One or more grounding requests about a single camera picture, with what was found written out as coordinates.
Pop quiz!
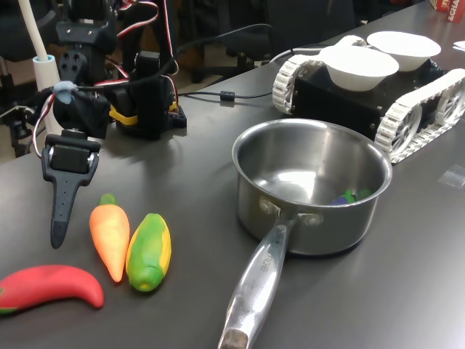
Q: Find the red toy chilli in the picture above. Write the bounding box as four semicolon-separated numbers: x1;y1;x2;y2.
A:
0;265;105;316

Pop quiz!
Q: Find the orange toy carrot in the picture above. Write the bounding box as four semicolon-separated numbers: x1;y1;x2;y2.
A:
89;193;131;284

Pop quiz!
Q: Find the black and yellow clamp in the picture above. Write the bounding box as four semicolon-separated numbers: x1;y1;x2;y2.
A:
108;105;140;127

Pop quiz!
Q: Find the pale grey putty lump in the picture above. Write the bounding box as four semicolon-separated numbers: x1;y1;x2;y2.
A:
52;80;79;105

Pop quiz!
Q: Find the green yellow toy corn cob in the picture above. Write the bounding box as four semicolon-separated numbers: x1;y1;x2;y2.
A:
125;212;172;293

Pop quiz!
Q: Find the black office chair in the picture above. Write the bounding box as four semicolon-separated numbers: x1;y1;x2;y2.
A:
190;0;277;84

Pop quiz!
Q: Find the tracked vehicle with white tracks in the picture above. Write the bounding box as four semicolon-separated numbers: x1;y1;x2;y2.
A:
272;35;465;164

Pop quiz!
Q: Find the purple toy aubergine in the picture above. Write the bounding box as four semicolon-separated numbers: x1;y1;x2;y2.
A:
331;188;373;207

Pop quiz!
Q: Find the white bowl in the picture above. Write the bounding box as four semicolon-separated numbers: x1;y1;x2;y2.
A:
365;31;442;73
318;45;400;92

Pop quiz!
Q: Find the clear tape patch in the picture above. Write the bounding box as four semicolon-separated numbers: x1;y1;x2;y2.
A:
437;163;465;188

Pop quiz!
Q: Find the red printed box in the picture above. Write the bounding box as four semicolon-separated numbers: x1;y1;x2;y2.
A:
430;0;465;23

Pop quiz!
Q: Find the grey cable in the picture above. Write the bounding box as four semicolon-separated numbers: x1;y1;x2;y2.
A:
268;45;325;65

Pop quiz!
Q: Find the steel pan with long handle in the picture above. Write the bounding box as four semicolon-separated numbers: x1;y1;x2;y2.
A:
217;119;394;349

